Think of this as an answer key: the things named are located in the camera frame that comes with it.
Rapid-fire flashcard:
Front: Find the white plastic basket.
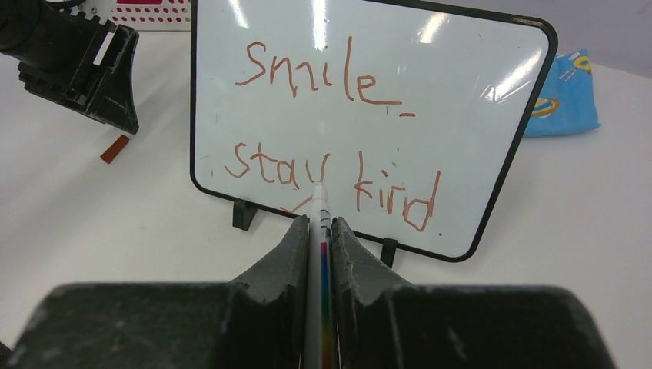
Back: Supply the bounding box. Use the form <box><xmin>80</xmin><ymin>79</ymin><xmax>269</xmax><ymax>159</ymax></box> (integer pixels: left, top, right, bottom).
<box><xmin>76</xmin><ymin>0</ymin><xmax>191</xmax><ymax>32</ymax></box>

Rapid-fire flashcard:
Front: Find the whiteboard with black frame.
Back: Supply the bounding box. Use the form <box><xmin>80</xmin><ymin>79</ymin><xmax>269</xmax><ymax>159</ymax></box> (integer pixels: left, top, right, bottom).
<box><xmin>190</xmin><ymin>1</ymin><xmax>558</xmax><ymax>262</ymax></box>

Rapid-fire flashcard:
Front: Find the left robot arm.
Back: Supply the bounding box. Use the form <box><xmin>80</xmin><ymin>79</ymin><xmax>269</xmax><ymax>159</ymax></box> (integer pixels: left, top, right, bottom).
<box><xmin>1</xmin><ymin>0</ymin><xmax>139</xmax><ymax>135</ymax></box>

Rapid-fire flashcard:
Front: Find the brown marker cap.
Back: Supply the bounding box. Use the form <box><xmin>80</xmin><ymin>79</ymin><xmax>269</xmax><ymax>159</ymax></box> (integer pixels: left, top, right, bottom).
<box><xmin>100</xmin><ymin>135</ymin><xmax>130</xmax><ymax>164</ymax></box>

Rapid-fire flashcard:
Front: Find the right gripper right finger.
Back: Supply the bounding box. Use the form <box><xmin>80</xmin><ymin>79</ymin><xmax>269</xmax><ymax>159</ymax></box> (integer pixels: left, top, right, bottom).
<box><xmin>331</xmin><ymin>218</ymin><xmax>614</xmax><ymax>368</ymax></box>

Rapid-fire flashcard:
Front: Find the blue patterned cloth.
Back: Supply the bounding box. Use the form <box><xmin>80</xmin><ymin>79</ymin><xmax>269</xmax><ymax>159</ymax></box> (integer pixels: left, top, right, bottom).
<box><xmin>524</xmin><ymin>49</ymin><xmax>600</xmax><ymax>138</ymax></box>

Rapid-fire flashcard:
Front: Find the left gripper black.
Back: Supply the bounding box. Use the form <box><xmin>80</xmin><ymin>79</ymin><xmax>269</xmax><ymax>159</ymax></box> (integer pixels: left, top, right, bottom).
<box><xmin>18</xmin><ymin>10</ymin><xmax>139</xmax><ymax>135</ymax></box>

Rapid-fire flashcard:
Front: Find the marker pen white barrel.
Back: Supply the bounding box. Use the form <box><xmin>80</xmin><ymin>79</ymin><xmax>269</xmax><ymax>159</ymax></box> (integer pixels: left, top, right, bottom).
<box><xmin>301</xmin><ymin>182</ymin><xmax>340</xmax><ymax>368</ymax></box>

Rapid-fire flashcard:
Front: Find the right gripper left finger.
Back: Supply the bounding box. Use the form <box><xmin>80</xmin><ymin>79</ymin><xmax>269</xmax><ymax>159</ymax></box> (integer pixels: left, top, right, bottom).
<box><xmin>3</xmin><ymin>216</ymin><xmax>309</xmax><ymax>368</ymax></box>

